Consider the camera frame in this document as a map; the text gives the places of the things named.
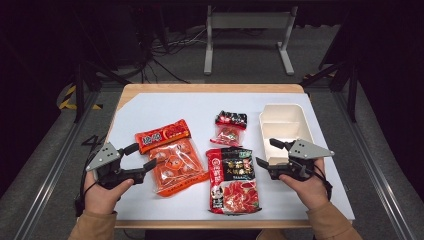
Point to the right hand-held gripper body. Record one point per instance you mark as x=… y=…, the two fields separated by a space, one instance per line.
x=308 y=150

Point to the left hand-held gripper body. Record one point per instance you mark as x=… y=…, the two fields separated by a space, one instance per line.
x=106 y=156

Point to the white divided plastic container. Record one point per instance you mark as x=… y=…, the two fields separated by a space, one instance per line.
x=283 y=126

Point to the large orange cube seasoning packet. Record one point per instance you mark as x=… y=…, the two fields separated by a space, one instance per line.
x=175 y=163

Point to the red black soup base packet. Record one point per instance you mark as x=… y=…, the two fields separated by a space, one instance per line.
x=235 y=186

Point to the small red black snack packet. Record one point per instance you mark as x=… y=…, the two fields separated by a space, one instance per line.
x=230 y=130

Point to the person's right hand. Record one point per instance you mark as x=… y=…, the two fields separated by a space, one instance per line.
x=311 y=190

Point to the person's left hand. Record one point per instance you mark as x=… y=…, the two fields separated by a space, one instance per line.
x=100 y=196

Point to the white table mat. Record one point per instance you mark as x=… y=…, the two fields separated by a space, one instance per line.
x=186 y=106

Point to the grey metal floor rail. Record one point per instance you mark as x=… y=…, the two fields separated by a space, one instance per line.
x=50 y=173
x=376 y=173

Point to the grey metal stand frame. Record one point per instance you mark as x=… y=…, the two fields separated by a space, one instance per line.
x=250 y=20

